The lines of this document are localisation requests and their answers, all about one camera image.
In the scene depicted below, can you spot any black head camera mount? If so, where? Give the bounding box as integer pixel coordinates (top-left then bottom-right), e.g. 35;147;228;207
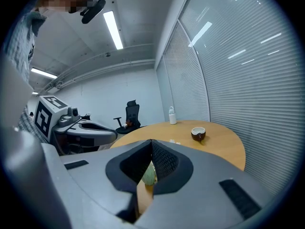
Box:
80;0;107;25

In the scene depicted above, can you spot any ceiling light strip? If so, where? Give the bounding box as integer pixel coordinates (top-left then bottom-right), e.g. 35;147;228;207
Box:
30;67;58;80
103;10;124;50

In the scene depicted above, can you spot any person's checked shirt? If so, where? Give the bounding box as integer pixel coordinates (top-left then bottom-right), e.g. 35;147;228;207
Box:
3;10;48;143

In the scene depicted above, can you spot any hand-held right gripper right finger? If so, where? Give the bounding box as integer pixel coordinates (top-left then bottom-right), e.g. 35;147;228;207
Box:
135;139;270;229

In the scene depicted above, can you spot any black office chair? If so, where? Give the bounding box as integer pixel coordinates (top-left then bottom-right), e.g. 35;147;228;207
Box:
113;100;143;135

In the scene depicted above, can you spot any white bottle with handle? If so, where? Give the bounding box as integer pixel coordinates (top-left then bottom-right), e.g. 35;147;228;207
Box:
168;106;177;125

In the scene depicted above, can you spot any round wooden table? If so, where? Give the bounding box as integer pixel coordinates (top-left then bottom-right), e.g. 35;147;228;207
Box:
110;120;246;214

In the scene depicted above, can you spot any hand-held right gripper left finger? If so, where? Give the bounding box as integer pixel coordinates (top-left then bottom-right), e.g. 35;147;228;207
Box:
61;139;153;224

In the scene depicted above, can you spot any pale green ribbed vase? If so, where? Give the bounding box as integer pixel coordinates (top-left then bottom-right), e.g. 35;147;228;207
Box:
142;162;157;186

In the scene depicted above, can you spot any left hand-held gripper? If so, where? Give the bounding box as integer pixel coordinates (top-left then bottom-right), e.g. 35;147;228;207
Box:
34;95;119;147

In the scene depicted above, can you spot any brown coconut shell bowl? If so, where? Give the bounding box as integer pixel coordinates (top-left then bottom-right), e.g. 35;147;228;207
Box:
191;126;207;142

